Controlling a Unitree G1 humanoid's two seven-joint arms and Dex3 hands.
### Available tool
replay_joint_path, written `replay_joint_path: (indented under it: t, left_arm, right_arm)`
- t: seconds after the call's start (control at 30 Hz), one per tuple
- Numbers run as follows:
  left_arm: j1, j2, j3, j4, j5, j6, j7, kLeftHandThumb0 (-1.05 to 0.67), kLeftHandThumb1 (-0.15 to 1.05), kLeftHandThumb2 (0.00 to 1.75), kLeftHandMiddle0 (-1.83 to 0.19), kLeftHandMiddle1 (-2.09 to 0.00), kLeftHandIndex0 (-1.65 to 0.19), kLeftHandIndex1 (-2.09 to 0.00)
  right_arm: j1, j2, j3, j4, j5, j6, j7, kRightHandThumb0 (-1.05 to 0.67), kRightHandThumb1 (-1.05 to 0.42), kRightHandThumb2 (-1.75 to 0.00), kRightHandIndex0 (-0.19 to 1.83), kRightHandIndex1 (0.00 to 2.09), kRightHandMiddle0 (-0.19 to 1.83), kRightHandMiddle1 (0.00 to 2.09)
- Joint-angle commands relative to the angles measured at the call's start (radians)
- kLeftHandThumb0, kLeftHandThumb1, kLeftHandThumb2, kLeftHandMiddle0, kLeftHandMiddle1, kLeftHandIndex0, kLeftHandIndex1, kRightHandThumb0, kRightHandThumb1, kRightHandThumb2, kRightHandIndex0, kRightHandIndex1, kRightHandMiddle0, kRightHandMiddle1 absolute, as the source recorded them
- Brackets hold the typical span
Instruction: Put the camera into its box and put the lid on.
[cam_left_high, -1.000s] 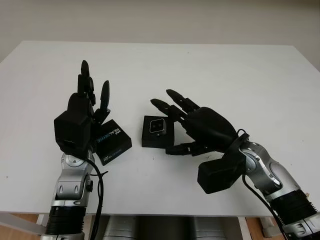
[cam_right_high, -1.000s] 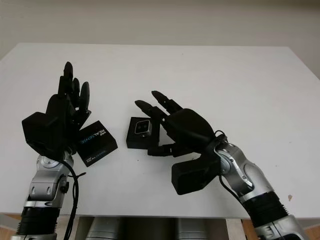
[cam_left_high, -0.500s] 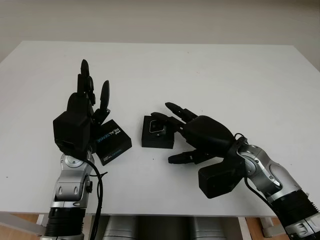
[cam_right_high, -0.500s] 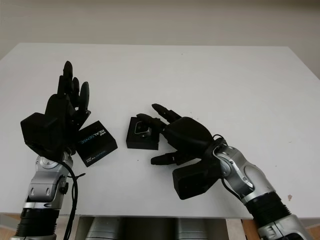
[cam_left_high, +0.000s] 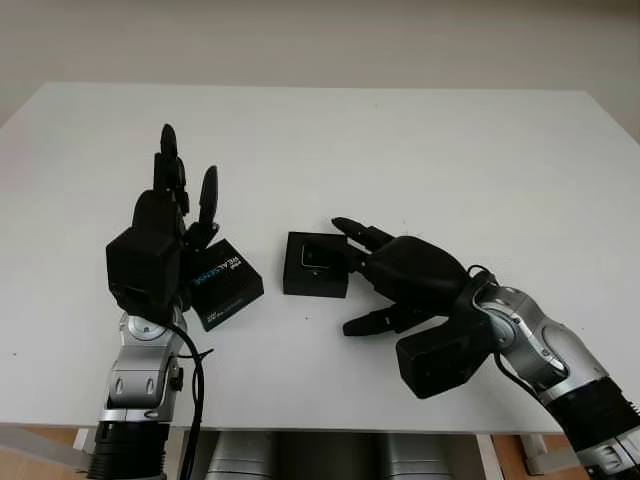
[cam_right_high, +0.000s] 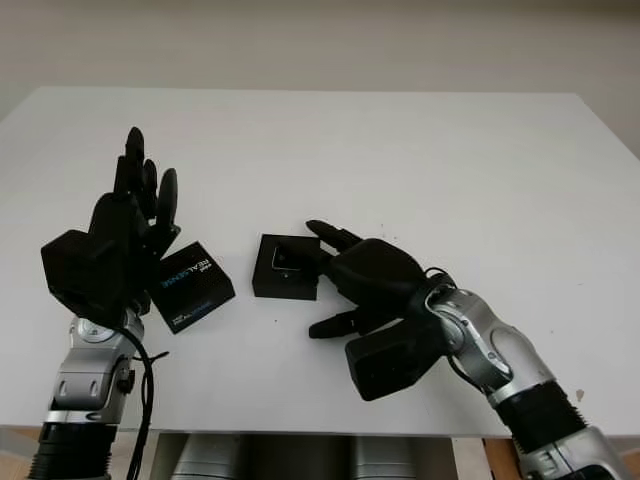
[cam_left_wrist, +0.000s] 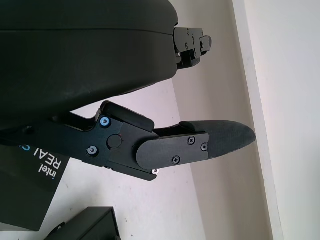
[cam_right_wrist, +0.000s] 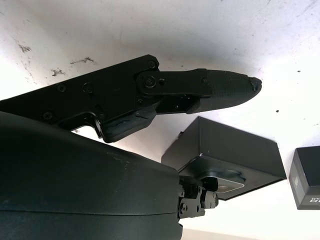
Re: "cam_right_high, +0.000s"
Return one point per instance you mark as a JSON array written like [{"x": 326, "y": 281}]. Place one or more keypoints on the black RealSense box lid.
[{"x": 195, "y": 285}]

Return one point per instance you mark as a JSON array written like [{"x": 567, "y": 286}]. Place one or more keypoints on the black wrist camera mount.
[
  {"x": 82, "y": 270},
  {"x": 390, "y": 365}
]

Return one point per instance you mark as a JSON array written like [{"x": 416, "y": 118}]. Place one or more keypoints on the black camera box base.
[{"x": 285, "y": 287}]

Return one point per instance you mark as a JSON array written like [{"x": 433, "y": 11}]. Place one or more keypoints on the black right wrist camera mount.
[{"x": 390, "y": 365}]

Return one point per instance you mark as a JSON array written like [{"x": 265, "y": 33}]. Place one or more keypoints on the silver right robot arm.
[{"x": 515, "y": 360}]

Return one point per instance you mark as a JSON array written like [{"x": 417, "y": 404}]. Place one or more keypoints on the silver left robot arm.
[{"x": 85, "y": 370}]

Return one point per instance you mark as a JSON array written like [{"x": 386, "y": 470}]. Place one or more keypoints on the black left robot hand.
[{"x": 115, "y": 215}]

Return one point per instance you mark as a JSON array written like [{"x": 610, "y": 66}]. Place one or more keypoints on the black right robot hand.
[{"x": 380, "y": 275}]

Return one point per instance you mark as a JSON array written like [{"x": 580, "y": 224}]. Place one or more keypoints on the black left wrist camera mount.
[{"x": 82, "y": 270}]

